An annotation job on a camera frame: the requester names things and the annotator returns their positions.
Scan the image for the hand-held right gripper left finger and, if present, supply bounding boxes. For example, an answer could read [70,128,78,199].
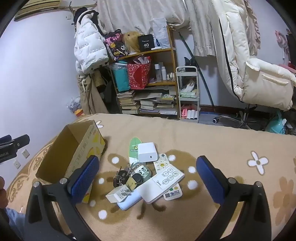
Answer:
[24,155,102,241]

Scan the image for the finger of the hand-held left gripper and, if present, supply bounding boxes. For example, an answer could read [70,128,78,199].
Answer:
[0,134,30,151]

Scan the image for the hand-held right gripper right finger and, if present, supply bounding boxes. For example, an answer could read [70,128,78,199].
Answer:
[196,155,272,241]

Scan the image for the bunch of metal keys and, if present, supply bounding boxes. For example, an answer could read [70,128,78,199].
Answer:
[113,169,132,188]

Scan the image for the small white box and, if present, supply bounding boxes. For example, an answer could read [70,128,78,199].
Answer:
[106,185,132,203]

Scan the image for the white remote with colour logo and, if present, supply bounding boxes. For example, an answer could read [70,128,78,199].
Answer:
[163,183,183,201]

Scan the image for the brown cardboard box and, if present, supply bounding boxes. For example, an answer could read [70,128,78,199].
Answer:
[35,120,106,204]

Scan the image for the black key with brass tag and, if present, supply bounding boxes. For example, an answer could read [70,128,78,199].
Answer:
[125,173,145,192]

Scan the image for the large white air-conditioner remote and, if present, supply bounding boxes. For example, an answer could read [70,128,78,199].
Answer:
[136,166,185,204]

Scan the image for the cartoon-print card holder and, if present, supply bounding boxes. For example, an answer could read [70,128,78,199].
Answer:
[131,162,152,183]

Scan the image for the white square power adapter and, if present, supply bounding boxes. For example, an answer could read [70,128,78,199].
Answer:
[137,142,158,163]

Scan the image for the person's left hand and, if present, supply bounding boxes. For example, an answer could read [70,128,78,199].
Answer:
[0,176,7,208]

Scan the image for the brown flower-print blanket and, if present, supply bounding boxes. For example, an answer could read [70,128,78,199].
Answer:
[6,113,296,241]

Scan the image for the small white remote control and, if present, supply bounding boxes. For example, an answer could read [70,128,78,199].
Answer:
[154,153,173,173]

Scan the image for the green surfboard-shaped card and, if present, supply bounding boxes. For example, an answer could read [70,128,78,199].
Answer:
[129,137,145,166]

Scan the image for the blue floor box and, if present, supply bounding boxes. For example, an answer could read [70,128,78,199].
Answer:
[199,112,219,124]

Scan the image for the plastic bag of toys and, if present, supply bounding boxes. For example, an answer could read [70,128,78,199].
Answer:
[67,97,84,116]

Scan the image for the pink and white rolls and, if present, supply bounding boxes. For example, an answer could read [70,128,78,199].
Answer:
[181,104,199,120]

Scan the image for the beige hanging trousers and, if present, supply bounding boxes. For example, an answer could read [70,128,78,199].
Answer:
[77,74,108,115]

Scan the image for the white rolling cart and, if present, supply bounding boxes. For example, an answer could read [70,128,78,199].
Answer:
[176,66,200,122]

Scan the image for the stack of old books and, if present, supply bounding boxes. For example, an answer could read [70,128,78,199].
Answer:
[116,90,141,114]

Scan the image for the teal floor bag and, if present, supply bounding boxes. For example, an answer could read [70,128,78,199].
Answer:
[265,112,287,135]

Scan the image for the pile of books and papers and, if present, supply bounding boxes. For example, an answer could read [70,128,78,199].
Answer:
[134,93,177,115]

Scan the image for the dark pole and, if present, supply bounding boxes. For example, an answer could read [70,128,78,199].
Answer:
[178,32,214,106]

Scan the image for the red gift bag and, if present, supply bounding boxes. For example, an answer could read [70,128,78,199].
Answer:
[127,56,151,90]

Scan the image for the row of cosmetic bottles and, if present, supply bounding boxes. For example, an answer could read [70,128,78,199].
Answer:
[154,64,176,81]

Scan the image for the white puffer jacket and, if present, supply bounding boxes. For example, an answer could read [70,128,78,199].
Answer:
[74,14,109,75]

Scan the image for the wooden shelf unit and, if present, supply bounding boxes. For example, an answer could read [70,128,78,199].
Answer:
[109,25,179,120]

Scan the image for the pink and black printed bag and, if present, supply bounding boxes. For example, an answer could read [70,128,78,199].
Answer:
[104,30,129,61]

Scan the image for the black hanging garment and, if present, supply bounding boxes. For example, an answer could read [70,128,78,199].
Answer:
[73,7,104,33]

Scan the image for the blond wig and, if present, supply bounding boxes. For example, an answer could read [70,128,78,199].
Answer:
[122,31,141,54]

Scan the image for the black box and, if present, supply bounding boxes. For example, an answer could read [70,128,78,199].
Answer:
[137,34,154,52]

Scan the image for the white plastic bag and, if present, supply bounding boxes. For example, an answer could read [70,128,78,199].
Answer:
[150,18,171,49]

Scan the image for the beige wall unit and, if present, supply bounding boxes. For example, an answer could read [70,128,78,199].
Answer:
[14,0,66,21]

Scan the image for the pink wall decoration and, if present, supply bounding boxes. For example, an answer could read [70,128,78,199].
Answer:
[275,30,290,61]

